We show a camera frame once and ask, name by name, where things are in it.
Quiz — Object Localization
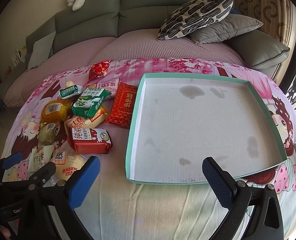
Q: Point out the clear steamed cake packet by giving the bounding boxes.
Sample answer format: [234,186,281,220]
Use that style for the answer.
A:
[51,150,85,181]

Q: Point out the green clear pastry packet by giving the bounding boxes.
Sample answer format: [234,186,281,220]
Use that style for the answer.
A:
[38,122,60,147]

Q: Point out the red milk biscuit pack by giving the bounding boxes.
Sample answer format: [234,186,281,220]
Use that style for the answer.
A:
[67,128,113,154]

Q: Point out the orange yellow snack packet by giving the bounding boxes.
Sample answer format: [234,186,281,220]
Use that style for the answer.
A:
[64,105,109,134]

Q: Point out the yellow transparent cake packet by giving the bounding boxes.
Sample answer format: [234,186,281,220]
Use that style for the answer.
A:
[41,99,71,123]

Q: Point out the red gold cake packet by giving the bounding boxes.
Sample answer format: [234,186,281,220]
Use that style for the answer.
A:
[105,82,138,129]

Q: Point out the small green white snack packet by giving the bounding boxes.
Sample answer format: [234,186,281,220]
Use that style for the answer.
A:
[58,85,83,99]

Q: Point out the green mung bean biscuit pack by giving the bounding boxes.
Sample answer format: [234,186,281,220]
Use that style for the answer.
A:
[71,87,111,118]

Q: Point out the yellow jelly cup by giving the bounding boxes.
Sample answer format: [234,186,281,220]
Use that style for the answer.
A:
[65,81,75,88]

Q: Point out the pink swiss roll packet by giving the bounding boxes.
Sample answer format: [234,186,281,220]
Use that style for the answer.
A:
[96,79,120,101]

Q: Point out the red triangular snack packet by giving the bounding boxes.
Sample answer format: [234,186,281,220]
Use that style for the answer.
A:
[88,60,111,81]

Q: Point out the cream pastry packet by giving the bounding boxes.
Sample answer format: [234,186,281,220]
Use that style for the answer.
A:
[28,145,54,173]

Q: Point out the teal white cardboard tray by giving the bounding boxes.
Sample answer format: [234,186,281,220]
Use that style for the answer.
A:
[125,73,287,185]

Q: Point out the white items on shelf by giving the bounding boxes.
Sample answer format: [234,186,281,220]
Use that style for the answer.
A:
[11,46,27,67]

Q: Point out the light grey small cushion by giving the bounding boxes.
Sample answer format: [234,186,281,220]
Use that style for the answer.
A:
[27,31,56,70]

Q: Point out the pink sofa seat cover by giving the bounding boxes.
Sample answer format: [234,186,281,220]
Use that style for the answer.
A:
[3,29,244,107]

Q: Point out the grey pillow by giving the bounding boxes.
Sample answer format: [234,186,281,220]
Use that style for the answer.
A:
[189,14,263,44]

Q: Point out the black white patterned pillow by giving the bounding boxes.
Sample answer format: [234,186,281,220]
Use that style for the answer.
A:
[157,0,234,41]

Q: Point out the patterned beige curtain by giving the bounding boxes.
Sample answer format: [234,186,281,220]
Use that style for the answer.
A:
[234,0,296,48]

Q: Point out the grey green sofa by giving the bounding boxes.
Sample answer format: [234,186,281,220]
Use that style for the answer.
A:
[0,0,290,102]

